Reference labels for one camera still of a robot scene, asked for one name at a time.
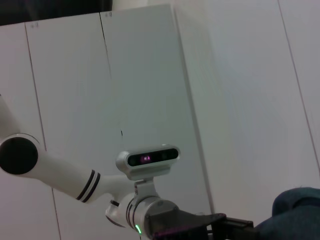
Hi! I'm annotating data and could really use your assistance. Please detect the dark teal fabric bag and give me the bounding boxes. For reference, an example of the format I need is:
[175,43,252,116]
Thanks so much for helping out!
[252,186,320,240]

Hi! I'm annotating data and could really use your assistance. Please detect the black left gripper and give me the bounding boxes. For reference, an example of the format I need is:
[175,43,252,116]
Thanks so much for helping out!
[143,206,261,240]

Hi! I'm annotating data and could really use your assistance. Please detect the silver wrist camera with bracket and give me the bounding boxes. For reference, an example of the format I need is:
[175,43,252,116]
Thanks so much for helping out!
[115,143,181,201]

